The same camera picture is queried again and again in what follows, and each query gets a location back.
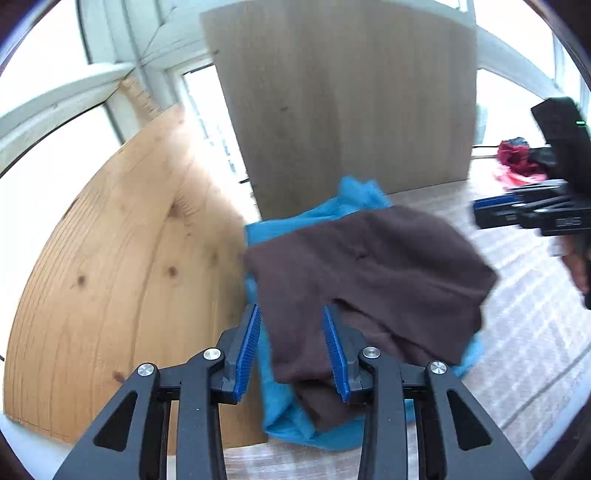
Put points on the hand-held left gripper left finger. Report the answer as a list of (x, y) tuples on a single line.
[(244, 355)]

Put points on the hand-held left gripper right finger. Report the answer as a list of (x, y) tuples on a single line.
[(336, 360)]

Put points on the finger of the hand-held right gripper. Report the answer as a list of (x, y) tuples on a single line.
[(498, 201), (498, 219)]

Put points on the brown fleece pants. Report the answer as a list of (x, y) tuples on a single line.
[(378, 267)]

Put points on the pink garment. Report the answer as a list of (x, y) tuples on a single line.
[(521, 180)]

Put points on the red garment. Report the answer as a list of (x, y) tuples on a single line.
[(510, 152)]

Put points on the light blue garment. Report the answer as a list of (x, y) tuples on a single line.
[(286, 415)]

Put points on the pink white plaid blanket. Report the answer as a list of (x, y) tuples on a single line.
[(531, 346)]

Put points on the pine wood board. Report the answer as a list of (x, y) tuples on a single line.
[(115, 277)]

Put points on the white window frame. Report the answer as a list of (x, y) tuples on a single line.
[(69, 87)]

